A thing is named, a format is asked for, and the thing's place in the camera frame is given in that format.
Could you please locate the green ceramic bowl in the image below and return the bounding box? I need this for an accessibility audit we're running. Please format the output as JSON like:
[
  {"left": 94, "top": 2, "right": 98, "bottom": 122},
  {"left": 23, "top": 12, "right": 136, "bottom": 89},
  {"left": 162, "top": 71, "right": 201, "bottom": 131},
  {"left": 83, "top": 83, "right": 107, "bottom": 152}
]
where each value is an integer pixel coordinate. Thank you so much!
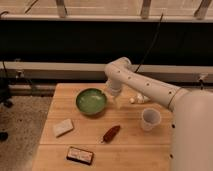
[{"left": 76, "top": 88, "right": 107, "bottom": 116}]

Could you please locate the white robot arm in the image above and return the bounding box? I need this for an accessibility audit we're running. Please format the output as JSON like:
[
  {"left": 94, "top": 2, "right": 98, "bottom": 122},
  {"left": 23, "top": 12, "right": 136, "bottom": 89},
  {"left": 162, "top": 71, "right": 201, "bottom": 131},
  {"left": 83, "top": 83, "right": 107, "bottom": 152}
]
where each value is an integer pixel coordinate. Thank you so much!
[{"left": 104, "top": 57, "right": 213, "bottom": 171}]

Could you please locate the reddish brown sausage toy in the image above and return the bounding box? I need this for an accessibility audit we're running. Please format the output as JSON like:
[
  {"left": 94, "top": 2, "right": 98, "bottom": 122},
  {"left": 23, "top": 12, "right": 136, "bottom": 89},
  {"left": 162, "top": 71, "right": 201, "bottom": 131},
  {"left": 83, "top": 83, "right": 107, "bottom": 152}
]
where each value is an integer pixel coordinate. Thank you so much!
[{"left": 102, "top": 125, "right": 121, "bottom": 143}]

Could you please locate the white plastic cup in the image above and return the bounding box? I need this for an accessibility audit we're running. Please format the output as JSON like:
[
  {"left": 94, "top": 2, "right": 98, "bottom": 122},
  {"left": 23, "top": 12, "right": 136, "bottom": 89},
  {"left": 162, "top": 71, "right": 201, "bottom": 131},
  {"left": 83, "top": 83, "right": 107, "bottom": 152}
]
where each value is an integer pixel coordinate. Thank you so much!
[{"left": 141, "top": 108, "right": 161, "bottom": 131}]

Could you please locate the wooden table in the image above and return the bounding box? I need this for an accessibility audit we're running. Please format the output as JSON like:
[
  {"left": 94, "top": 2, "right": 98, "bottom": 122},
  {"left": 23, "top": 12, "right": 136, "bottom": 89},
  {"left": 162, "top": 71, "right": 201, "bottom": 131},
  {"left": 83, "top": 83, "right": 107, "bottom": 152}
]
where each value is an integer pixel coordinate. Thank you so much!
[{"left": 32, "top": 83, "right": 172, "bottom": 171}]

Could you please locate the white sponge block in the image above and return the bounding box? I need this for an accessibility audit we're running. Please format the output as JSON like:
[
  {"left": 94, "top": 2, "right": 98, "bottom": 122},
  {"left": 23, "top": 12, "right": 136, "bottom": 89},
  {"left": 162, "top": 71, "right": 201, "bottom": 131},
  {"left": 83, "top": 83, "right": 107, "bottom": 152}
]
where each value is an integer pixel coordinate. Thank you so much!
[{"left": 53, "top": 119, "right": 74, "bottom": 137}]

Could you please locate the black chair base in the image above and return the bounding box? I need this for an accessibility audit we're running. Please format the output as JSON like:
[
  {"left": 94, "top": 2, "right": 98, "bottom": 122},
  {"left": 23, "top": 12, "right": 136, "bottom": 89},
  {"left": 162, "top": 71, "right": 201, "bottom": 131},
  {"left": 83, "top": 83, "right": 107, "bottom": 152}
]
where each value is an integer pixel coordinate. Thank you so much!
[{"left": 0, "top": 62, "right": 13, "bottom": 142}]

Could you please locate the black hanging cable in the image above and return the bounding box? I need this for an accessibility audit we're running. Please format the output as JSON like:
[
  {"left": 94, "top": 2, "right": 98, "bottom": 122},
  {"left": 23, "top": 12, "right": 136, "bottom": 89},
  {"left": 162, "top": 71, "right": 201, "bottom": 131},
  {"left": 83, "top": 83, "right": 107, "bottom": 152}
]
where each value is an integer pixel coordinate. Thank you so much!
[{"left": 133, "top": 12, "right": 165, "bottom": 74}]

